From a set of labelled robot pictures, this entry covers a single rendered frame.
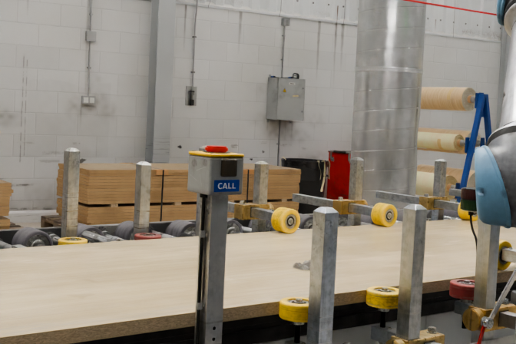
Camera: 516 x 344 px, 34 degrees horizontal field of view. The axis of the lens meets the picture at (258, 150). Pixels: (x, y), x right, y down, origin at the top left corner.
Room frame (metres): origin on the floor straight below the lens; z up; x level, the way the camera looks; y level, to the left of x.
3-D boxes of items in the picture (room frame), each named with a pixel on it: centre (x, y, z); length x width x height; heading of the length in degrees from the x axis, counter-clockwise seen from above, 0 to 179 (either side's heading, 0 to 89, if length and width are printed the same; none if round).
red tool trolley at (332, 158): (10.44, -1.27, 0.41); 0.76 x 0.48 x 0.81; 131
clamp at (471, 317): (1.93, -0.55, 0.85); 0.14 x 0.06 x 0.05; 127
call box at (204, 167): (1.46, 0.07, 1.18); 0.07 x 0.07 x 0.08; 37
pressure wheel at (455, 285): (2.01, -0.51, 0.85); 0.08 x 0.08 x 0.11
